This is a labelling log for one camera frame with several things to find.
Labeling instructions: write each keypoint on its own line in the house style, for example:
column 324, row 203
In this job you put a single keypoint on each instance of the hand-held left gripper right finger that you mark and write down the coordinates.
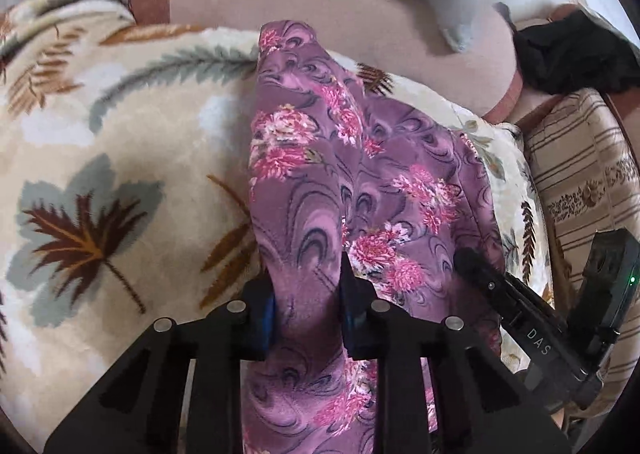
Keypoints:
column 350, row 314

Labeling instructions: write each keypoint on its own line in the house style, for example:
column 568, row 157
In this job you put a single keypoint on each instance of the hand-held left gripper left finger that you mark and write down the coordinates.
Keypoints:
column 267, row 319

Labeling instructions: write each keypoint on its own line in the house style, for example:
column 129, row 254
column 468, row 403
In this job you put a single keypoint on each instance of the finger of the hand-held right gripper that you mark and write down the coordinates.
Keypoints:
column 535, row 296
column 500, row 291

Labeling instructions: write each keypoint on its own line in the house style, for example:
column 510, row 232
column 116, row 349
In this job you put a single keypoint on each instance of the purple floral garment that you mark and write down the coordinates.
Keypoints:
column 310, row 194

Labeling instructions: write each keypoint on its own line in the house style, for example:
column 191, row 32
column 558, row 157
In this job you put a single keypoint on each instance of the striped beige cushion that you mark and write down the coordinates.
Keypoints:
column 580, row 169

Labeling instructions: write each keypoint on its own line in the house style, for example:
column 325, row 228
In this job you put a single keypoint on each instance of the cream leaf-print blanket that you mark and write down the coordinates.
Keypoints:
column 150, row 134

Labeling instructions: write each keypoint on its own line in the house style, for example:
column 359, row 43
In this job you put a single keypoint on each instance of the black cloth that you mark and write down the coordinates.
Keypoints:
column 575, row 54

